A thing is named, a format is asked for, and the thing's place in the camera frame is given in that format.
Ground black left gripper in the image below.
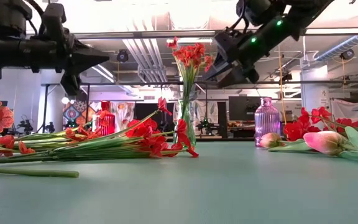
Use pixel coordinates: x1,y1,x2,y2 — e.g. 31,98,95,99
40,2,110,96

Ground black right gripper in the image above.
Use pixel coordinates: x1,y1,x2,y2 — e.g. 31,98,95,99
204,29,260,89

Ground orange artificial flower bunch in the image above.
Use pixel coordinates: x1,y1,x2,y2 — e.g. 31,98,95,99
166,36,214,146
11,123,105,147
0,90,36,158
0,96,200,166

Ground pink tulip green stem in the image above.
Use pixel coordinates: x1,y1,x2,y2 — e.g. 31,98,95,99
0,166,80,179
259,133,315,153
303,126,358,166

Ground red artificial flower bunch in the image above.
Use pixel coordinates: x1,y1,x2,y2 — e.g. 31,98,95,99
336,117,358,141
309,106,334,125
283,107,322,142

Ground purple ribbed glass vase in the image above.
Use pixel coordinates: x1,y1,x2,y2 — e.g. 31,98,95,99
254,97,282,147

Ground green glass vase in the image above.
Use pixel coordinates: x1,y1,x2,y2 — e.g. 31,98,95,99
173,98,198,147

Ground red glass vase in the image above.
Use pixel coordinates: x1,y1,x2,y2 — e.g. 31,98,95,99
96,100,116,136

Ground black background monitor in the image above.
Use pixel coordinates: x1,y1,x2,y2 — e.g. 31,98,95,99
227,95,262,122

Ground black ceiling spotlight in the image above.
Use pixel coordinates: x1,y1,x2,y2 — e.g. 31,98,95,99
116,49,130,63
339,48,356,61

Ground floral print cloth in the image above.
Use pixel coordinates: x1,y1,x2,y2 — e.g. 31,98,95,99
194,99,219,124
110,101,135,131

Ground colourful patterned tapestry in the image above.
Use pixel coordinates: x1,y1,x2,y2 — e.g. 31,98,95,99
62,99,89,128

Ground white ceiling pipes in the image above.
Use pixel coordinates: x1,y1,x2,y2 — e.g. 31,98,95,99
122,39,169,83

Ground black background screen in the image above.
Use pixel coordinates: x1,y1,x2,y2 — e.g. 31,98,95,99
134,102,165,125

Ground white room column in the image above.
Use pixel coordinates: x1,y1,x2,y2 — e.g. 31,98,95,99
300,64,331,113

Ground teal table mat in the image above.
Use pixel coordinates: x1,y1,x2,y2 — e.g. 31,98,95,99
0,126,358,224

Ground white hanging cloth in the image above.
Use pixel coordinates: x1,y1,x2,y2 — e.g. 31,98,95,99
330,98,358,127

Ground black horizontal background rail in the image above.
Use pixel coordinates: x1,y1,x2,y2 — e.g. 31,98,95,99
79,80,358,87

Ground silver ventilation duct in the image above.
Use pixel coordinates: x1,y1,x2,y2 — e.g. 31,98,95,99
314,34,358,62

